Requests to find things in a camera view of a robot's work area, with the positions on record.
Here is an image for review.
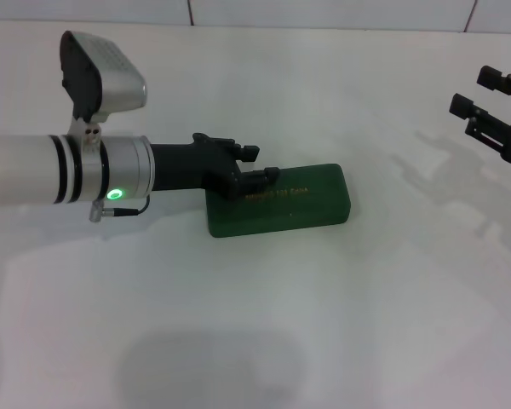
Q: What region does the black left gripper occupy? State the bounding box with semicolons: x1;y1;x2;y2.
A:
148;132;283;200

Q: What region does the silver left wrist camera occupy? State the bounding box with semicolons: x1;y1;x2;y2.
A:
59;29;148;151

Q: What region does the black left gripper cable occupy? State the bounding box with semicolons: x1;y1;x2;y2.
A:
104;197;151;215

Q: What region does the green glasses case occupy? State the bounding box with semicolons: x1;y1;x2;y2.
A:
207;163;354;239

